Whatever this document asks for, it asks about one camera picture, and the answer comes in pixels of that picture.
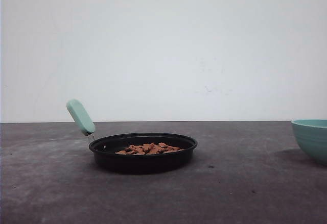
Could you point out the pile of brown beef cubes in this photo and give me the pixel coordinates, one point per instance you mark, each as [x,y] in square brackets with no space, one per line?
[149,149]

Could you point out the black frying pan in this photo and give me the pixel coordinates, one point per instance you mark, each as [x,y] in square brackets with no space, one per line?
[104,148]

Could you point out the teal ribbed bowl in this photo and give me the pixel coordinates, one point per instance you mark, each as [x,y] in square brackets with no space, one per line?
[310,135]

